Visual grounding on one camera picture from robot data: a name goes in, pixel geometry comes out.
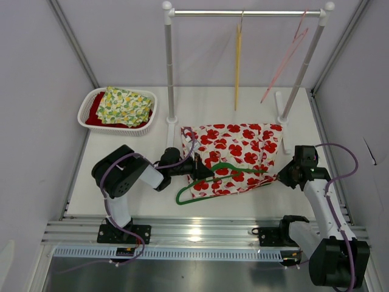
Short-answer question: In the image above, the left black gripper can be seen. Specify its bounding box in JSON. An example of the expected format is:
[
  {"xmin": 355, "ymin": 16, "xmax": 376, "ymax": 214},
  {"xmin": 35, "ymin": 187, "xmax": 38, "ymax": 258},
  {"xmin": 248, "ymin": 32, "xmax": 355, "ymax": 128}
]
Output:
[{"xmin": 169, "ymin": 152, "xmax": 213, "ymax": 181}]

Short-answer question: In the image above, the green hanger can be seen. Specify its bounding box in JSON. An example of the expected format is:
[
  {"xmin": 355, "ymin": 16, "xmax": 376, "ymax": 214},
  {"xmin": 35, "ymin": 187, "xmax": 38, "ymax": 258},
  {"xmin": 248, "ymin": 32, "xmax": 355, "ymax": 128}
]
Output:
[{"xmin": 175, "ymin": 162, "xmax": 277, "ymax": 206}]

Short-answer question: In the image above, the red poppy floral skirt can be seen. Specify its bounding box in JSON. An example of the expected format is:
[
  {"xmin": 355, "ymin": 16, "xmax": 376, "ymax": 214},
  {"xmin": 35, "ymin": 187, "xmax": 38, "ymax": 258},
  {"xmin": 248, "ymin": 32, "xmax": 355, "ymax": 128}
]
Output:
[{"xmin": 181, "ymin": 122, "xmax": 285, "ymax": 198}]

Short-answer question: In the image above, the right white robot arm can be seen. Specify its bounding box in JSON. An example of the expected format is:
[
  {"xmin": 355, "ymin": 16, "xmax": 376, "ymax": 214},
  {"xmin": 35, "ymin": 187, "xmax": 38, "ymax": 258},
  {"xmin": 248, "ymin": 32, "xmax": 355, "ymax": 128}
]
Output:
[{"xmin": 277, "ymin": 145, "xmax": 370, "ymax": 291}]

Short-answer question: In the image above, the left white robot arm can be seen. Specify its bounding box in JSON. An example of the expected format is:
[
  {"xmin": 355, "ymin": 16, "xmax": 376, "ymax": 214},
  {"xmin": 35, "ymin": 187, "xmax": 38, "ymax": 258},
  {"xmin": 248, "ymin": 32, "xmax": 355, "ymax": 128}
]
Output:
[{"xmin": 92, "ymin": 145, "xmax": 215, "ymax": 243}]

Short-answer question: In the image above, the pink hanger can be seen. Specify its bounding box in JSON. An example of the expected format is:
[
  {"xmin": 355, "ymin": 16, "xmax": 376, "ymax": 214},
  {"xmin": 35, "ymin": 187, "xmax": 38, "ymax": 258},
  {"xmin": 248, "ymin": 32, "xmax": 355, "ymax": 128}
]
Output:
[{"xmin": 260, "ymin": 9, "xmax": 309, "ymax": 103}]

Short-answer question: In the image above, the yellow hanger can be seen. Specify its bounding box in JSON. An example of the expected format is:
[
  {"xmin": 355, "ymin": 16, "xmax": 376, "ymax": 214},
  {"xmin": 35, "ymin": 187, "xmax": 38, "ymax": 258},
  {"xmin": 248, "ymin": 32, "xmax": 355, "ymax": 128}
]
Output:
[{"xmin": 234, "ymin": 11, "xmax": 244, "ymax": 111}]

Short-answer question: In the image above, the lemon print folded cloth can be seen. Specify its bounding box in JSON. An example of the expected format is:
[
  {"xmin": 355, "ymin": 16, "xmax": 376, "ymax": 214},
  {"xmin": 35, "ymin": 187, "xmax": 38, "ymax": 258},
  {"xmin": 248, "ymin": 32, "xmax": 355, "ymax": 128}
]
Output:
[{"xmin": 97, "ymin": 86, "xmax": 154, "ymax": 128}]

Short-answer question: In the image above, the white perforated plastic basket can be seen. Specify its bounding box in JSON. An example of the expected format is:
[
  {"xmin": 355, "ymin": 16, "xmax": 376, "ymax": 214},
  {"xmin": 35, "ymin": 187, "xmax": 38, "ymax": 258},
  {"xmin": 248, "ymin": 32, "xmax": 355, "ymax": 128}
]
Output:
[{"xmin": 77, "ymin": 86, "xmax": 157, "ymax": 136}]

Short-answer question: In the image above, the red folded cloth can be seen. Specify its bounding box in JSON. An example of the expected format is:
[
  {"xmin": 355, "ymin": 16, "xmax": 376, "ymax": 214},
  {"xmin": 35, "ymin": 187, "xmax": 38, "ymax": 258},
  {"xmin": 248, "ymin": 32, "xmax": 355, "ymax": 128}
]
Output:
[{"xmin": 84, "ymin": 92, "xmax": 146, "ymax": 128}]

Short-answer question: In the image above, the white clothes rack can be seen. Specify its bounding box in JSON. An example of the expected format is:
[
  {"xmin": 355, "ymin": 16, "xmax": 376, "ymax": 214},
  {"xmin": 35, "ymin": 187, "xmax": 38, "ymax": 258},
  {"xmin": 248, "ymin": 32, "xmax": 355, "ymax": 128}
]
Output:
[{"xmin": 161, "ymin": 1, "xmax": 336, "ymax": 155}]

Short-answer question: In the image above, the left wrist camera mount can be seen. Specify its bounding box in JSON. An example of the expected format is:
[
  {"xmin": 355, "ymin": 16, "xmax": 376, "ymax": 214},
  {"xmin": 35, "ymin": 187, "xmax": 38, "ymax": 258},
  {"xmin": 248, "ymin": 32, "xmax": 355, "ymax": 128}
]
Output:
[{"xmin": 185, "ymin": 133, "xmax": 201, "ymax": 152}]

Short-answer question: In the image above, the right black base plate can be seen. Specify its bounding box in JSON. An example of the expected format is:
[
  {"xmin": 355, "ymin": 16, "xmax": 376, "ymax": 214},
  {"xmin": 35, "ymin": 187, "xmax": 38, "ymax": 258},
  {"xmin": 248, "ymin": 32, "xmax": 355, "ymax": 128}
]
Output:
[{"xmin": 251, "ymin": 227, "xmax": 298, "ymax": 248}]

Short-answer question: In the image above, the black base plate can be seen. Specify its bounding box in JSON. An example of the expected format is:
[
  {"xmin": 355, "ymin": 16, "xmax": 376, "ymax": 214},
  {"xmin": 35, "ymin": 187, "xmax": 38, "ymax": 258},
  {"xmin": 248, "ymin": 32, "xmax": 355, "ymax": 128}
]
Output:
[
  {"xmin": 251, "ymin": 227, "xmax": 298, "ymax": 248},
  {"xmin": 97, "ymin": 224, "xmax": 152, "ymax": 245}
]

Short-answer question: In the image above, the aluminium mounting rail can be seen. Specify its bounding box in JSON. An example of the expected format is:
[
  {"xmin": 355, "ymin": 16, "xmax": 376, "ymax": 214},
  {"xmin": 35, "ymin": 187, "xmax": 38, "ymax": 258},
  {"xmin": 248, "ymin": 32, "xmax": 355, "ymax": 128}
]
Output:
[{"xmin": 41, "ymin": 215, "xmax": 373, "ymax": 251}]

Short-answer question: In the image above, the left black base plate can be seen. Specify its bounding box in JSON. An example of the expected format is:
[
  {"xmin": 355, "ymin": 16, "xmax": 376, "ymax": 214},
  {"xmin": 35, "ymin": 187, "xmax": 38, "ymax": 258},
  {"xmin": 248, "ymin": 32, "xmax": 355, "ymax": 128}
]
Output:
[{"xmin": 97, "ymin": 224, "xmax": 152, "ymax": 245}]

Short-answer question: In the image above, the white slotted cable duct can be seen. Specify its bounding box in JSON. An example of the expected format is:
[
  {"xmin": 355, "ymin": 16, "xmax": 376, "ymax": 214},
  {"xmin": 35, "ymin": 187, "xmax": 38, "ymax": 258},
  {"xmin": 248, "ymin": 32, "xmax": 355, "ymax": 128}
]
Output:
[{"xmin": 53, "ymin": 246, "xmax": 283, "ymax": 262}]

